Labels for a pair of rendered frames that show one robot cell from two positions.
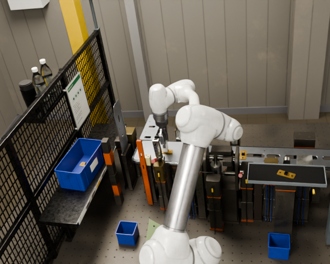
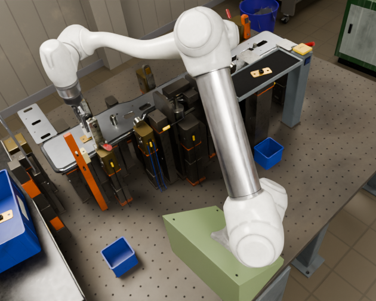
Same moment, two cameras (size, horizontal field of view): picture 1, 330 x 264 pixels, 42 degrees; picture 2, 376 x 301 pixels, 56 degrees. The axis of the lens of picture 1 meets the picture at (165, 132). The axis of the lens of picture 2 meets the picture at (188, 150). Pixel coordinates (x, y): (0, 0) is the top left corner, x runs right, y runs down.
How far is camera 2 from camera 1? 125 cm
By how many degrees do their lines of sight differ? 37
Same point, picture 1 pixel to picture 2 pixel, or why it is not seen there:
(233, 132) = (236, 33)
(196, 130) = (221, 42)
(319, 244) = (286, 131)
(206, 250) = (278, 193)
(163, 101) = (71, 61)
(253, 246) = not seen: hidden behind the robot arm
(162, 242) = (261, 217)
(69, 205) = (41, 285)
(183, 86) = (81, 31)
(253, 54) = (47, 15)
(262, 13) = not seen: outside the picture
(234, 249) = not seen: hidden behind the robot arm
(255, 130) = (128, 76)
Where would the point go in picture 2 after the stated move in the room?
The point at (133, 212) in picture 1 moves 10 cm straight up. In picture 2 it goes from (95, 232) to (89, 220)
